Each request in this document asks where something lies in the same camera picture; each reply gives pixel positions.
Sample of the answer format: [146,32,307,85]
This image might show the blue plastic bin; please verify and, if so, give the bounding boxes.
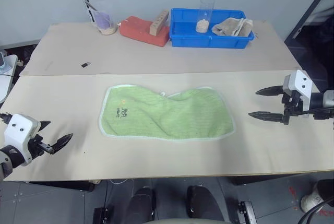
[169,7,255,49]

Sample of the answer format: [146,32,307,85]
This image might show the black table frame bar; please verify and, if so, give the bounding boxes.
[229,173,334,186]
[24,180,96,193]

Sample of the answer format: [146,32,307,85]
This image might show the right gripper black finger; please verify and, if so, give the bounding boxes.
[255,86,284,97]
[248,111,284,124]

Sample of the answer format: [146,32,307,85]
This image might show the dark blue panel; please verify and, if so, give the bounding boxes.
[283,0,334,93]

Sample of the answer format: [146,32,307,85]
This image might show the black metal bracket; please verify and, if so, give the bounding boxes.
[238,201,256,224]
[93,206,111,224]

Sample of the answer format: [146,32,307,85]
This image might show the clear glass beaker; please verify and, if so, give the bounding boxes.
[90,1,118,36]

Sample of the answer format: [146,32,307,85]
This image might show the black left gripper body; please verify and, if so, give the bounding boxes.
[26,134,53,161]

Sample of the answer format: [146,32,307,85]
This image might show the white shoe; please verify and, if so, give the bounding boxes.
[300,179,328,213]

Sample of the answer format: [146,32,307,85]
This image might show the beige folded cloth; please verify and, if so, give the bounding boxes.
[211,17,254,38]

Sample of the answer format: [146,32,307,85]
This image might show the grey robot torso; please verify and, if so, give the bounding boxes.
[153,217,200,224]

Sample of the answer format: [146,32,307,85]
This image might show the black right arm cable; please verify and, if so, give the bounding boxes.
[299,108,334,131]

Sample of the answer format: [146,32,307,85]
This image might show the black floor cable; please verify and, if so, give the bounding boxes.
[299,194,334,224]

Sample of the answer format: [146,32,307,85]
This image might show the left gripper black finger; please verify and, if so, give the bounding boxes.
[50,133,74,155]
[39,120,52,133]

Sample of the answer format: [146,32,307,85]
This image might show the wooden block with holes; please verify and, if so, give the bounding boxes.
[149,9,170,37]

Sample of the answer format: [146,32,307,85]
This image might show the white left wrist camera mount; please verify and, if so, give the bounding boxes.
[4,113,41,167]

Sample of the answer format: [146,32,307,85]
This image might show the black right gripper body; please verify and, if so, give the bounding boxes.
[281,90,303,126]

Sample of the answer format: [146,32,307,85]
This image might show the purple scoop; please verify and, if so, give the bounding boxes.
[94,11,111,29]

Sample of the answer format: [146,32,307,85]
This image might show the red cloth bundle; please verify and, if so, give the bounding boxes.
[118,15,171,48]

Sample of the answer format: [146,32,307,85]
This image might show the tall clear glass cylinder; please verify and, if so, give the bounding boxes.
[195,0,216,33]

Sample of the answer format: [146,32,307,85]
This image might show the green towel with white trim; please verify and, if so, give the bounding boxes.
[98,84,236,142]

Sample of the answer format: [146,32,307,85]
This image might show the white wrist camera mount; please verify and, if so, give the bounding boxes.
[283,69,313,113]
[4,113,41,167]

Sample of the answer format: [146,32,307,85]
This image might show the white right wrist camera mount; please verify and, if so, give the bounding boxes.
[283,69,313,113]

